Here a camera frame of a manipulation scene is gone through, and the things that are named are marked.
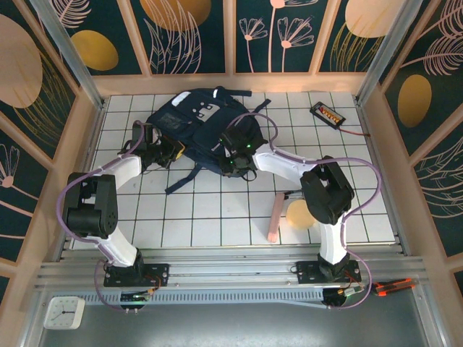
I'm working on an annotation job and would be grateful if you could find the aluminium frame post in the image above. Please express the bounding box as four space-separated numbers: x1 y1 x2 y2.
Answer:
28 0 108 111
354 0 422 106

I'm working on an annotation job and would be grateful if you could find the navy blue backpack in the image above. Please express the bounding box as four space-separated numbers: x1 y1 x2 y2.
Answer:
145 85 273 196

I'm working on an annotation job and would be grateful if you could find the red wire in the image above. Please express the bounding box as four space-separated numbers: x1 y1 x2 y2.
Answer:
339 126 372 137

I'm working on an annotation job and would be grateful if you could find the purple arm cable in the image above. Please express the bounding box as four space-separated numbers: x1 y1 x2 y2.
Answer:
226 112 383 312
57 121 155 312

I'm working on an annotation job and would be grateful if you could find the grey slotted cable duct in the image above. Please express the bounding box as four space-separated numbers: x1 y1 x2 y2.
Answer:
85 288 326 307

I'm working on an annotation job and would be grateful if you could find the aluminium mounting rail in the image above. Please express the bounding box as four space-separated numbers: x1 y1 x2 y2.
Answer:
35 247 426 290

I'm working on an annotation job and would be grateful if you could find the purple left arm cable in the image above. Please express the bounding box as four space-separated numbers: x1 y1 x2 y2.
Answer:
57 121 155 312

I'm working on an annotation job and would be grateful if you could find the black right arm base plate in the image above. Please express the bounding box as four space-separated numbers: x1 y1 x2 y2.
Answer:
296 260 362 285

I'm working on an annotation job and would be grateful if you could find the orange black hand tool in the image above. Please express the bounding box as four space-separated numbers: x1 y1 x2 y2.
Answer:
373 278 416 297

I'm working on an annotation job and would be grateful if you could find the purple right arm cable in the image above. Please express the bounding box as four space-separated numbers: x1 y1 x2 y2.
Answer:
226 112 383 312

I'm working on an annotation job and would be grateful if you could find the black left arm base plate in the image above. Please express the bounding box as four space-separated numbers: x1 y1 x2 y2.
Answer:
103 262 170 288

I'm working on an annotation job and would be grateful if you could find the white square clock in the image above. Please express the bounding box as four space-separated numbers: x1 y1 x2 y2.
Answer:
43 296 86 330

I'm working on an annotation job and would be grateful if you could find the black charger board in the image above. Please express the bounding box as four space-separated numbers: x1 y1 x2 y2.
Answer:
310 101 347 129

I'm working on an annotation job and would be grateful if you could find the round beige disc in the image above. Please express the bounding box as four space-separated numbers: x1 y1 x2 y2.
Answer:
286 200 318 231

